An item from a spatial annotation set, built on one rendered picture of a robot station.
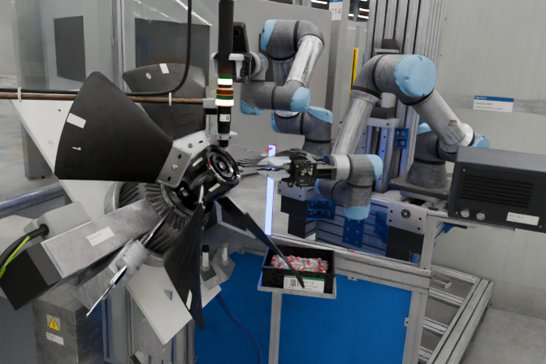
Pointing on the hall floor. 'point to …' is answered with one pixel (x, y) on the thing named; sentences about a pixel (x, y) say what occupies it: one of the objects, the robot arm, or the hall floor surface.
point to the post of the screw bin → (275, 327)
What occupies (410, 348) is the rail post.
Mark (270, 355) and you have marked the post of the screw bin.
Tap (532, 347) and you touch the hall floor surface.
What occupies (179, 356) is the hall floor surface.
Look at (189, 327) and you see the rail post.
